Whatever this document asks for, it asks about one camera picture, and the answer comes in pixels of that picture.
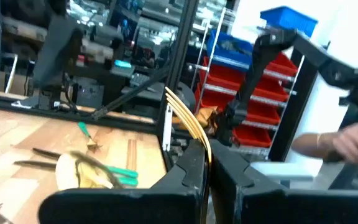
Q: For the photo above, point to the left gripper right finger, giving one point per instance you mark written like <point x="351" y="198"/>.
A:
<point x="291" y="208"/>

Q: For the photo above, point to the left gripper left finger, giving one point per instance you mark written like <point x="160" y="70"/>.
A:
<point x="120" y="207"/>

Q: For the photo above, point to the person's forearm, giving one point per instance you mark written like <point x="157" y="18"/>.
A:
<point x="312" y="146"/>

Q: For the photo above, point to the white plastic tray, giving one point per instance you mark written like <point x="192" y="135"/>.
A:
<point x="278" y="171"/>

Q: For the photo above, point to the red bin storage rack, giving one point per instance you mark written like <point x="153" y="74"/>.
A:
<point x="259" y="137"/>

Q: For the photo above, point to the person's hand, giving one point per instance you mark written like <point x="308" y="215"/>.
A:
<point x="353" y="143"/>

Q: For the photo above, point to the brown crumpled paper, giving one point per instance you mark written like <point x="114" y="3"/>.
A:
<point x="207" y="118"/>

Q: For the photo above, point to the teal object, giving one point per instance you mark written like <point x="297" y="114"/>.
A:
<point x="123" y="64"/>

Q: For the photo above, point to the dark grey monitor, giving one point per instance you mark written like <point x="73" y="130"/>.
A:
<point x="57" y="53"/>

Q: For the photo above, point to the blue storage bin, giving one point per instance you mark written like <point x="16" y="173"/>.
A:
<point x="219" y="43"/>
<point x="287" y="18"/>

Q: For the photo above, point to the white bracket strip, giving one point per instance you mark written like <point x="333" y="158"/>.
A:
<point x="167" y="130"/>

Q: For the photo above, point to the black camera gantry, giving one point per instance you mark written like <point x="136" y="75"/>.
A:
<point x="180" y="46"/>

